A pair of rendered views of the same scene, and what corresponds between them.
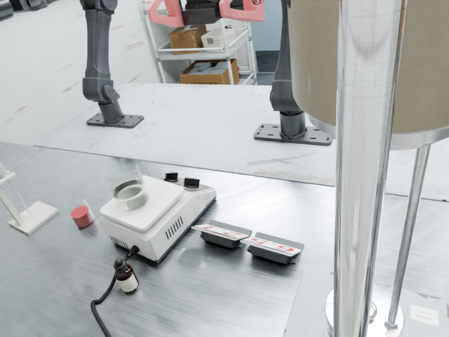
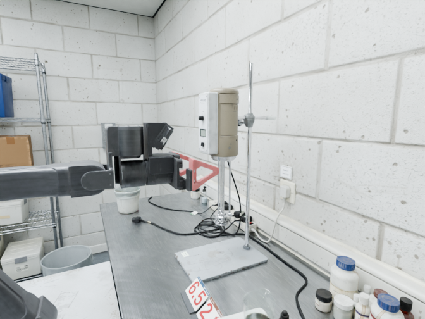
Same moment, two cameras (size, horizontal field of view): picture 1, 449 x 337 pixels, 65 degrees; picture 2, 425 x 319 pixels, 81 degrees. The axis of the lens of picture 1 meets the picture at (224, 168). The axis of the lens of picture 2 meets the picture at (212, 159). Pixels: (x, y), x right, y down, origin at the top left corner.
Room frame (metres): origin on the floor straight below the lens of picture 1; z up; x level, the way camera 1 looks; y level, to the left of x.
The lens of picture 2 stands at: (0.94, 0.33, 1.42)
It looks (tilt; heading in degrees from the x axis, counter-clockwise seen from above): 9 degrees down; 212
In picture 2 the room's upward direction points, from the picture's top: straight up
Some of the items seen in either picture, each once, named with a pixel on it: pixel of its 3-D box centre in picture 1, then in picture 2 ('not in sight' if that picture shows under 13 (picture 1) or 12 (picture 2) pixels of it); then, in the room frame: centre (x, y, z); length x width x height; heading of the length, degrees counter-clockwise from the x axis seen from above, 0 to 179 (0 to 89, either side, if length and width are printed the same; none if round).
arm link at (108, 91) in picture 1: (103, 93); not in sight; (1.08, 0.32, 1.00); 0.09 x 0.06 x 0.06; 59
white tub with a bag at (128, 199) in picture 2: not in sight; (127, 192); (0.03, -0.80, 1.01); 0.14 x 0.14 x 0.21
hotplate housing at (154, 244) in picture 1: (158, 209); not in sight; (0.55, 0.14, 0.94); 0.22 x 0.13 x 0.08; 140
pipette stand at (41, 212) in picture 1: (20, 196); not in sight; (0.65, 0.45, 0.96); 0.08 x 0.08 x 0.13; 51
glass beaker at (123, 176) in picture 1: (127, 186); (258, 318); (0.52, 0.18, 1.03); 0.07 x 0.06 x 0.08; 178
